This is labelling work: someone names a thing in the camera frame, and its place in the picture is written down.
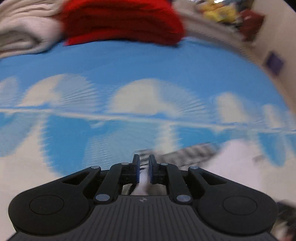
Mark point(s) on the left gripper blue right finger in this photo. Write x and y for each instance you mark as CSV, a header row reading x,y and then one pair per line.
x,y
171,177

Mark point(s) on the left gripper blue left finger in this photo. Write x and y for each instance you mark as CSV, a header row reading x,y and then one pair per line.
x,y
115,178

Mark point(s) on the white striped hooded sweater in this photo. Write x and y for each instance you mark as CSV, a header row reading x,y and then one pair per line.
x,y
185,166

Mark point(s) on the blue white patterned bedsheet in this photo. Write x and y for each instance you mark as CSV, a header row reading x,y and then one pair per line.
x,y
100,103

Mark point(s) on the red folded blanket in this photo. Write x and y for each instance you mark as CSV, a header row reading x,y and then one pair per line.
x,y
144,21

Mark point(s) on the yellow plush toys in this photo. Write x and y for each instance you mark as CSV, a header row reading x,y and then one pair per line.
x,y
218,11

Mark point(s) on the cream folded blanket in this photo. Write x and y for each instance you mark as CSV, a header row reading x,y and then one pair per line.
x,y
29,27

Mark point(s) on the purple box by wall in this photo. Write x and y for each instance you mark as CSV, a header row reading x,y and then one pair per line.
x,y
274,63

